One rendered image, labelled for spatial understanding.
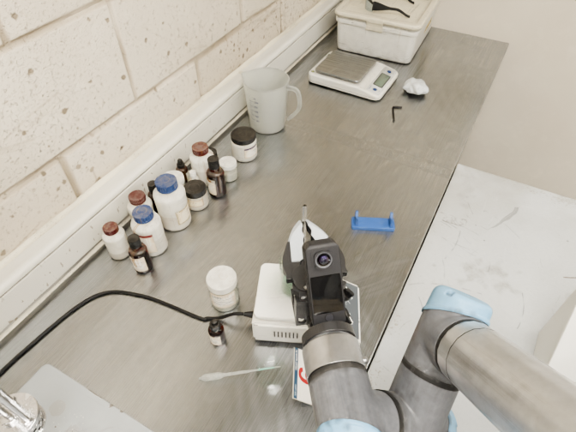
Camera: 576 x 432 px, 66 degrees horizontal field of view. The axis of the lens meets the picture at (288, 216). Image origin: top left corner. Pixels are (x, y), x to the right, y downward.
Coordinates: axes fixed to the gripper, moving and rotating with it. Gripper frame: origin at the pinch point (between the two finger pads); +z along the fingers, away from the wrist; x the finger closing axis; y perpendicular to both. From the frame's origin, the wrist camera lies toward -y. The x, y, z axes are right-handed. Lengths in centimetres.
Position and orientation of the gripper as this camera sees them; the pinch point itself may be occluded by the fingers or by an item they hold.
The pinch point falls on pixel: (304, 224)
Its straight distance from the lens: 71.0
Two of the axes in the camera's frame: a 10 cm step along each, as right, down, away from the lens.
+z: -1.4, -7.1, 6.9
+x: 9.9, -1.1, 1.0
